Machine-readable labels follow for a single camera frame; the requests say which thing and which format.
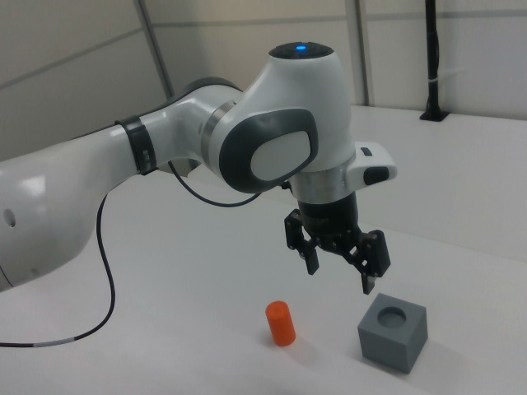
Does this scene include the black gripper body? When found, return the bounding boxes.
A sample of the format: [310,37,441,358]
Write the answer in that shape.
[296,192,361,253]

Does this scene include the orange cylinder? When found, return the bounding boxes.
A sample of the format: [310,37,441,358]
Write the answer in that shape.
[264,300,297,347]

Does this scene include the grey block with round hole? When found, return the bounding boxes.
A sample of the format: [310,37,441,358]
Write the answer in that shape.
[356,293,427,374]

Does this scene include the black pole stand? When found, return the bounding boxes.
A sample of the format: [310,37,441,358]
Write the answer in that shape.
[419,0,450,123]

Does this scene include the grey partition post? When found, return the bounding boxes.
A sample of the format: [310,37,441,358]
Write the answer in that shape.
[352,0,374,106]

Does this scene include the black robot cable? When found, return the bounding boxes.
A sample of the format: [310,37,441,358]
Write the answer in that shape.
[0,159,290,350]

